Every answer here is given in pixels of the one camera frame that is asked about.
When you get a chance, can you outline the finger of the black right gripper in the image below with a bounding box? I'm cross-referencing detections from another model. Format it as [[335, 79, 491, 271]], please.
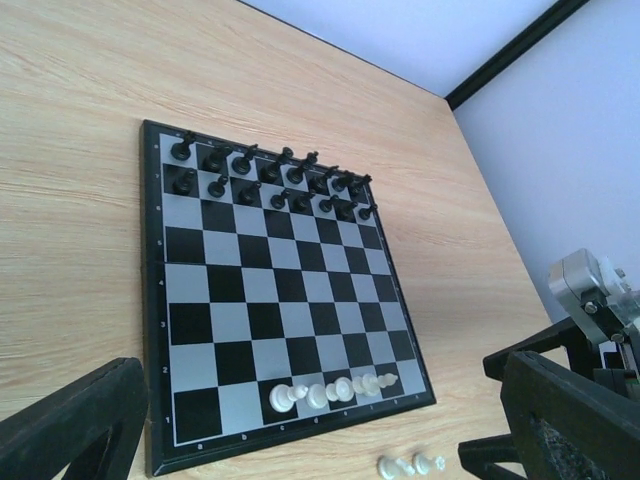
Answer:
[[458, 434, 524, 480], [482, 317, 580, 380]]

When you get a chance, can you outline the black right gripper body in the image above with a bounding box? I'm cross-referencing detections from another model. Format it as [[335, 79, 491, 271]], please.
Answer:
[[565, 319, 639, 395]]

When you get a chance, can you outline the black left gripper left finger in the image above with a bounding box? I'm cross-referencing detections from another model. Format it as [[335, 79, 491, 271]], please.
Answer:
[[1, 357, 148, 479]]

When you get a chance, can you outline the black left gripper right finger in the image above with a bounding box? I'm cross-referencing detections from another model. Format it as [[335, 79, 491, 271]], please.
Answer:
[[500, 352, 639, 479]]

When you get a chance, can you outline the white bishop piece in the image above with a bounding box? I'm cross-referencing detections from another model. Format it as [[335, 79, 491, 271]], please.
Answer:
[[352, 373, 399, 396], [269, 384, 309, 413]]

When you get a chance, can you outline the white queen piece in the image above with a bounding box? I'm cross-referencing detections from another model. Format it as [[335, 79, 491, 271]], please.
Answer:
[[306, 384, 338, 409]]

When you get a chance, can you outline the white king piece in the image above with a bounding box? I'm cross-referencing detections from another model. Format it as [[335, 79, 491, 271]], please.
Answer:
[[326, 377, 356, 402]]

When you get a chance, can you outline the black silver chess board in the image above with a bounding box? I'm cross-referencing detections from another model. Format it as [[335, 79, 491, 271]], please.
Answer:
[[140, 120, 435, 477]]

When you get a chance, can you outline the white rook piece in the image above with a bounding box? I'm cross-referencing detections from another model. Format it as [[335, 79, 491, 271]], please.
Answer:
[[412, 453, 446, 476]]

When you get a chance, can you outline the white knight piece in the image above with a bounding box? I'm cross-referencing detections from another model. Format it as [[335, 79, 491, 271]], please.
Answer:
[[376, 456, 416, 480]]

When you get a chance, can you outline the black pawn piece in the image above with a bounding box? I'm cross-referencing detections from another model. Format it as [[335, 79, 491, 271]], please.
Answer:
[[291, 190, 316, 213], [358, 204, 378, 221], [335, 201, 358, 222], [270, 188, 291, 210], [319, 195, 340, 213], [238, 181, 262, 205], [172, 169, 197, 196], [207, 175, 229, 199]]

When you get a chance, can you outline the black rook piece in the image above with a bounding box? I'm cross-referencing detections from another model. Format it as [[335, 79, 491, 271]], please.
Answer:
[[348, 174, 372, 197], [170, 131, 196, 161]]

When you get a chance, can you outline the black knight piece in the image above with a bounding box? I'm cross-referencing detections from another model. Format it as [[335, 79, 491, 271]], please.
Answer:
[[331, 171, 355, 192], [202, 146, 233, 173]]

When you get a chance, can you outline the black bishop piece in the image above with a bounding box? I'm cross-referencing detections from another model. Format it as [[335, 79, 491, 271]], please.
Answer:
[[308, 165, 339, 195], [231, 144, 258, 175]]

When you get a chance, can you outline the black queen piece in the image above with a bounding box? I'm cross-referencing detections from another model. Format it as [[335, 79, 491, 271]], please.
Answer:
[[260, 146, 294, 184]]

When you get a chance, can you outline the black king piece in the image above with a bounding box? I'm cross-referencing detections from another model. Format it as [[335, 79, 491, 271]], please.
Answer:
[[286, 151, 319, 184]]

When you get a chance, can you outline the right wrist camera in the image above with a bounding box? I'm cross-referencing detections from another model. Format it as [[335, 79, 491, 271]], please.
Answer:
[[548, 248, 639, 345]]

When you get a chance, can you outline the black frame post back right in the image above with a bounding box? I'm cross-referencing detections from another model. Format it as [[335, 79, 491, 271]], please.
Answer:
[[445, 0, 588, 111]]

